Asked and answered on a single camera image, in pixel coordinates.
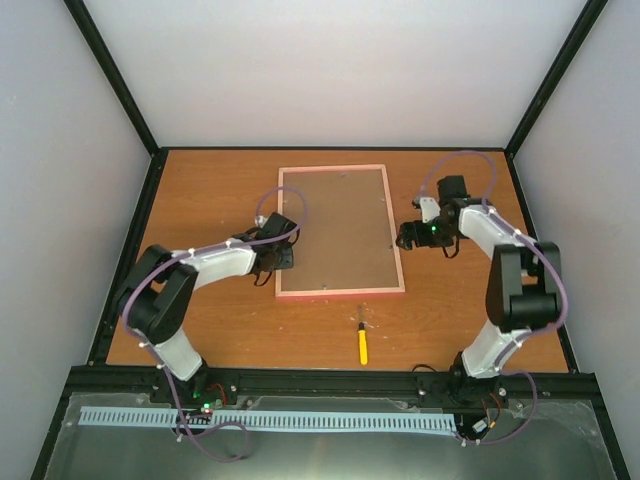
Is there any pink picture frame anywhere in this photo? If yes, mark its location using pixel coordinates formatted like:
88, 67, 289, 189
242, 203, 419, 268
275, 164, 405, 299

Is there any yellow handled screwdriver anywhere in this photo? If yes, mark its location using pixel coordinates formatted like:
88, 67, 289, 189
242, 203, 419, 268
358, 305, 369, 366

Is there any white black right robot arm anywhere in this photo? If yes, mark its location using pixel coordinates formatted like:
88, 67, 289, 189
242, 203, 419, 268
396, 175, 568, 405

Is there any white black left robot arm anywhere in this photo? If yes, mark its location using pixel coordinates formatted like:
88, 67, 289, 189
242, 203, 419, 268
116, 212, 300, 403

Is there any left controller board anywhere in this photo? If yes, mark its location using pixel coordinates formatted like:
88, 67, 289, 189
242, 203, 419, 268
176, 383, 227, 429

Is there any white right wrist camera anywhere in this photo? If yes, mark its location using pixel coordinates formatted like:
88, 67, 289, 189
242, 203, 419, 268
412, 196, 440, 224

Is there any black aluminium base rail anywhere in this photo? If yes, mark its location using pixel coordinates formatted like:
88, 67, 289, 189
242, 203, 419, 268
67, 364, 599, 414

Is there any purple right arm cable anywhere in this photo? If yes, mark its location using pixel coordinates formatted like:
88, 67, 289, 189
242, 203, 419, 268
419, 150, 571, 446

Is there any right connector with wires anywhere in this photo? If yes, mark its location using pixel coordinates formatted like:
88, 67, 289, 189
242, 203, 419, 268
470, 387, 507, 440

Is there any metal base plate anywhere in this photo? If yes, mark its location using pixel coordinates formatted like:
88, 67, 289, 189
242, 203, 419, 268
34, 394, 627, 479

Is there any light blue cable duct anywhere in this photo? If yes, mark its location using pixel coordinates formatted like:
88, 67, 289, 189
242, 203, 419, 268
77, 406, 456, 436

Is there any black enclosure post right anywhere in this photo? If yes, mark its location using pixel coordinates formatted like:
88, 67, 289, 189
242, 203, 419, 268
505, 0, 608, 160

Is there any black enclosure post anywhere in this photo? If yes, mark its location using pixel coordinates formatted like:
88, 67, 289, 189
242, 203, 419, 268
505, 0, 608, 160
63, 0, 160, 157

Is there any black enclosure post left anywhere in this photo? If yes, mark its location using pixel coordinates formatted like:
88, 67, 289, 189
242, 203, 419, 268
63, 0, 160, 157

